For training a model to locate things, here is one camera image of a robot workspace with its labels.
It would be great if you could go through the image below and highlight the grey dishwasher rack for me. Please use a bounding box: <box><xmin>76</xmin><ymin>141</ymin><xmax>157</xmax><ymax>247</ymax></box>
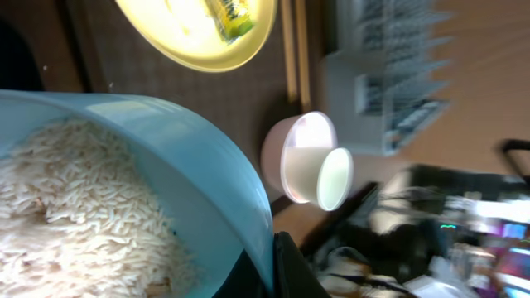
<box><xmin>323</xmin><ymin>0</ymin><xmax>453</xmax><ymax>156</ymax></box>

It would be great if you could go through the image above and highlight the small white cup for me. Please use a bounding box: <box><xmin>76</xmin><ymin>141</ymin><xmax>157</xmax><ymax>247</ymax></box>
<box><xmin>285</xmin><ymin>147</ymin><xmax>354</xmax><ymax>211</ymax></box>

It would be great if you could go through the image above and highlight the yellow plate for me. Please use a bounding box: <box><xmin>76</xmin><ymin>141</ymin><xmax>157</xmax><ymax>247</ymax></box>
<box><xmin>116</xmin><ymin>0</ymin><xmax>278</xmax><ymax>73</ymax></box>

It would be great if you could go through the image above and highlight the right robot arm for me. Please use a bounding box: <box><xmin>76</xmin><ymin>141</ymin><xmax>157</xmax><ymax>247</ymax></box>
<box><xmin>308</xmin><ymin>166</ymin><xmax>529</xmax><ymax>297</ymax></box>

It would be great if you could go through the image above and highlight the pink bowl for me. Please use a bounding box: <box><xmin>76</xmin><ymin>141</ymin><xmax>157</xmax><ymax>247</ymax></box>
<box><xmin>260</xmin><ymin>112</ymin><xmax>337</xmax><ymax>204</ymax></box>

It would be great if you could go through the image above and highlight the wooden chopstick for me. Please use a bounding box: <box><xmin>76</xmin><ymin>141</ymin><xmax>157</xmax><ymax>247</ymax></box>
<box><xmin>294</xmin><ymin>0</ymin><xmax>311</xmax><ymax>113</ymax></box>
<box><xmin>278</xmin><ymin>0</ymin><xmax>298</xmax><ymax>103</ymax></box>

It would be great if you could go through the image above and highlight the green orange snack wrapper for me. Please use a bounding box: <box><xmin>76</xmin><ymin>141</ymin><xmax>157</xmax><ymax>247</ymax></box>
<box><xmin>205</xmin><ymin>0</ymin><xmax>254</xmax><ymax>43</ymax></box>

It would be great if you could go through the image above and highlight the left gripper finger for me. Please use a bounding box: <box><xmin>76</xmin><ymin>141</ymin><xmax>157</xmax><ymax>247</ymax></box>
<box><xmin>274</xmin><ymin>232</ymin><xmax>330</xmax><ymax>298</ymax></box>

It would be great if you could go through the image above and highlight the light blue bowl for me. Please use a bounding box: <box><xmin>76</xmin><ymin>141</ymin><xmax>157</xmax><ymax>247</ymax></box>
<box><xmin>1</xmin><ymin>90</ymin><xmax>274</xmax><ymax>297</ymax></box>

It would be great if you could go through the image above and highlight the white rice pile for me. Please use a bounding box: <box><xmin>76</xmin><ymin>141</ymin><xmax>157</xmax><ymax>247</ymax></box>
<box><xmin>1</xmin><ymin>118</ymin><xmax>199</xmax><ymax>297</ymax></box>

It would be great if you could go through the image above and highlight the black waste tray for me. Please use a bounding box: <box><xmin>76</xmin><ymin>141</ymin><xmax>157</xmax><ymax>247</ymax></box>
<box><xmin>0</xmin><ymin>20</ymin><xmax>45</xmax><ymax>91</ymax></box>

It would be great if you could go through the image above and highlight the dark brown serving tray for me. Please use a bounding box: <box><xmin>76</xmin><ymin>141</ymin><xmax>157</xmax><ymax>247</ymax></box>
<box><xmin>57</xmin><ymin>0</ymin><xmax>301</xmax><ymax>172</ymax></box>

